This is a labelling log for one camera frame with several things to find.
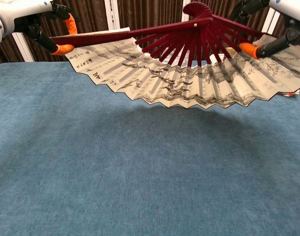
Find right robot hand orange thumbtip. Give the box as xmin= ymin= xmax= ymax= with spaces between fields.
xmin=230 ymin=0 xmax=300 ymax=60

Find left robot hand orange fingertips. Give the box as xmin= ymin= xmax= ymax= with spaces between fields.
xmin=0 ymin=0 xmax=79 ymax=56

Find red ribbed paper folding fan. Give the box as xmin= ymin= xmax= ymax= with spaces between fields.
xmin=49 ymin=1 xmax=300 ymax=109

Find gold tin can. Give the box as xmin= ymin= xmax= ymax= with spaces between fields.
xmin=225 ymin=47 xmax=237 ymax=59

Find shiny foil snack packet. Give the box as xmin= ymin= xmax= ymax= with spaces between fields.
xmin=279 ymin=88 xmax=300 ymax=98

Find dark brown curtain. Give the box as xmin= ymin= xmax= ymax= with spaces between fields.
xmin=0 ymin=0 xmax=300 ymax=67

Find blue table cloth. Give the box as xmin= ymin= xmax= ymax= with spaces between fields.
xmin=0 ymin=60 xmax=300 ymax=236

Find white frame post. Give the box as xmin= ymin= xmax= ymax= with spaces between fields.
xmin=11 ymin=31 xmax=35 ymax=62
xmin=260 ymin=7 xmax=281 ymax=35
xmin=180 ymin=0 xmax=190 ymax=23
xmin=104 ymin=0 xmax=123 ymax=31

